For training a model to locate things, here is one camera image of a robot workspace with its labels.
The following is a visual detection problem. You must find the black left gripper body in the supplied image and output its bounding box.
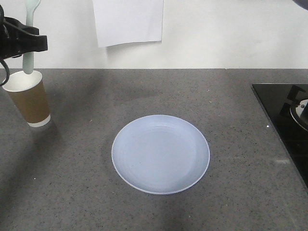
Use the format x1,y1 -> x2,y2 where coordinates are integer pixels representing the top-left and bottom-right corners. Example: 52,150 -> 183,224
0,17 -> 48,59

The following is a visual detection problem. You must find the pale green plastic spoon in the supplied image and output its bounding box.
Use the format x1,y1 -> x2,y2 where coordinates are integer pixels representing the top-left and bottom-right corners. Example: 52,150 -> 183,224
22,0 -> 42,75

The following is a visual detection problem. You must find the brown paper cup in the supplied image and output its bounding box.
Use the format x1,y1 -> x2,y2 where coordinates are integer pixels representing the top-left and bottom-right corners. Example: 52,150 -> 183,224
2,70 -> 51,128

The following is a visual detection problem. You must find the light blue plastic plate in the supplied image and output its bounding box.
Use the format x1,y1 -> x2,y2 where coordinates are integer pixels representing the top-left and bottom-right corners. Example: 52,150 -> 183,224
111,115 -> 210,195

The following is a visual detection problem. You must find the black glass gas stove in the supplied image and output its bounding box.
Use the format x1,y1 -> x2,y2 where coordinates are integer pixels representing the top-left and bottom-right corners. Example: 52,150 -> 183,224
252,83 -> 308,187

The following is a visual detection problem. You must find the silver stove burner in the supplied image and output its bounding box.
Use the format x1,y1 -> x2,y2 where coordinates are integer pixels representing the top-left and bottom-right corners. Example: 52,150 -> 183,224
290,99 -> 308,131

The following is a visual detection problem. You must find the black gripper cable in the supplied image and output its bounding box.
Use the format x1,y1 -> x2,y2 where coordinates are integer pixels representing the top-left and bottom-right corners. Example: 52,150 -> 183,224
0,60 -> 11,87

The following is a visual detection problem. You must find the white paper wall sign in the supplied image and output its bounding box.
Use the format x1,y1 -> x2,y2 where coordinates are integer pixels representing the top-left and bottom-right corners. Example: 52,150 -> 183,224
93,0 -> 164,47

